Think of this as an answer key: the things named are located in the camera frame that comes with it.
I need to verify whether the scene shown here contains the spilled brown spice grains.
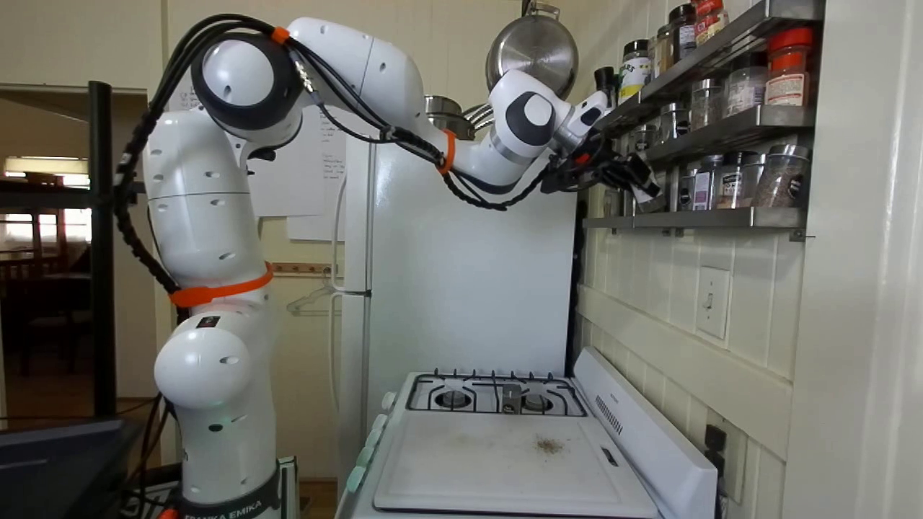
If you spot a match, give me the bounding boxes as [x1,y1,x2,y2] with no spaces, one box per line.
[531,432,572,458]

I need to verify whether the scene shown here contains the glass spice jar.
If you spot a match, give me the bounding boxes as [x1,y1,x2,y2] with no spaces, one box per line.
[657,99,688,148]
[720,65,769,121]
[688,76,727,133]

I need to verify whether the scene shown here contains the white plastic cutting board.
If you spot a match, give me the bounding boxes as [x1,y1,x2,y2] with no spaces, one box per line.
[371,409,659,519]

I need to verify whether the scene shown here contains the black wall plug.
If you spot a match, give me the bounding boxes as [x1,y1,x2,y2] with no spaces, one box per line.
[703,422,729,480]

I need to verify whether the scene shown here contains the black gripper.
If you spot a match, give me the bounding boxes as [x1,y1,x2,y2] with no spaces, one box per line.
[541,133,670,215]

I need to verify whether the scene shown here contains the black vertical pole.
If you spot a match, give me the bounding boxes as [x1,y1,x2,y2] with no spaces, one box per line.
[85,81,120,422]

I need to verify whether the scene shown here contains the white paper sheet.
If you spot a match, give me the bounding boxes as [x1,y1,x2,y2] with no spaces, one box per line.
[253,104,351,247]

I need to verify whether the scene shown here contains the steel lid pale spice jar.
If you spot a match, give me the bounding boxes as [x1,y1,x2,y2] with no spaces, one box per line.
[720,153,763,210]

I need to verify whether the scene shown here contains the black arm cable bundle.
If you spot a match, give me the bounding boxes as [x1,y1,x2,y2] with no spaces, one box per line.
[111,9,572,297]

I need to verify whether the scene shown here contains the white refrigerator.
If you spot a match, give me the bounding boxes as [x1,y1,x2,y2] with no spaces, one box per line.
[331,133,586,486]

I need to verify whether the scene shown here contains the dark grey laptop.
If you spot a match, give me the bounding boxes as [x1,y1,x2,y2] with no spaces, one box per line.
[0,415,142,519]

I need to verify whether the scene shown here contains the black lid spice jar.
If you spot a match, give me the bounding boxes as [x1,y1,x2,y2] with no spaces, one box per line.
[670,0,700,65]

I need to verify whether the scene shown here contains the glass jar of pepper grains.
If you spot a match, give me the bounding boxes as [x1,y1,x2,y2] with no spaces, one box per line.
[758,143,807,210]

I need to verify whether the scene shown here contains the brown spice jar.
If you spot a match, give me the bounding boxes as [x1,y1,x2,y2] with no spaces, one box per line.
[652,23,674,81]

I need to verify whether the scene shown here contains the white gas stove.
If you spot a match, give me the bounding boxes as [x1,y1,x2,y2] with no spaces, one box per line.
[334,343,720,519]

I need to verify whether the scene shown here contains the large hanging steel pan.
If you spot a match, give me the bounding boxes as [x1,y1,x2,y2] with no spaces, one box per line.
[482,0,582,104]

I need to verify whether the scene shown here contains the small steel pot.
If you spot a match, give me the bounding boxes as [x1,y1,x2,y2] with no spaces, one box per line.
[420,92,479,143]

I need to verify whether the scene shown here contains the white wire hanger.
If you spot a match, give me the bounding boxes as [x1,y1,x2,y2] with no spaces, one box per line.
[282,278,371,321]

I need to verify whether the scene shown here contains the large jar black lid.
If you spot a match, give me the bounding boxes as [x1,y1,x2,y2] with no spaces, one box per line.
[616,37,657,104]

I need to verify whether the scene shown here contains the white light switch plate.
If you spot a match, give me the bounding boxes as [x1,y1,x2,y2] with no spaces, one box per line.
[691,267,736,346]

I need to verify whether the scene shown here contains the black burner grate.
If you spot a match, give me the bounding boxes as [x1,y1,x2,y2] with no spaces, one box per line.
[403,370,590,422]

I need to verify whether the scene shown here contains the steel spice shelf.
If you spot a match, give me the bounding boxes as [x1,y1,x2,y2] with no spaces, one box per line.
[586,0,827,143]
[615,101,818,182]
[582,206,807,242]

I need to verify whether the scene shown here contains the red lid spice jar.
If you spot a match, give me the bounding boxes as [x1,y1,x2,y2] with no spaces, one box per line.
[760,23,818,110]

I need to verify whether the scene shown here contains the jar with purple white label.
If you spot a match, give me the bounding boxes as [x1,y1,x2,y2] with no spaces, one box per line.
[687,157,720,215]

